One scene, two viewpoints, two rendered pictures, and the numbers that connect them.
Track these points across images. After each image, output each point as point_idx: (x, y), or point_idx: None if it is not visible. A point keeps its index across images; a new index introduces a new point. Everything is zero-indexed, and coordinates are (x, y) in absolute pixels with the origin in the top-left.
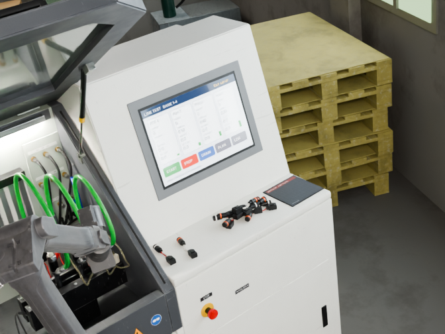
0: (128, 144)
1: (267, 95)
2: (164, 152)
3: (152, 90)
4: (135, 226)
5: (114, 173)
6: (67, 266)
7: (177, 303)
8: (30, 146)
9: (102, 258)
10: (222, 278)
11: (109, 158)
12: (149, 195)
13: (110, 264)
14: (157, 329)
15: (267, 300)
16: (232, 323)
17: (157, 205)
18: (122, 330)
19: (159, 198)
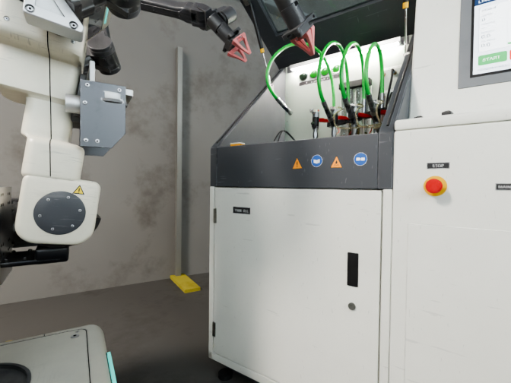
0: (445, 30)
1: None
2: (489, 39)
3: None
4: (404, 89)
5: (417, 55)
6: (319, 94)
7: (393, 154)
8: (384, 64)
9: (284, 13)
10: (474, 150)
11: (419, 42)
12: (448, 81)
13: (295, 28)
14: (359, 171)
15: None
16: (476, 234)
17: (454, 92)
18: (323, 150)
19: (460, 85)
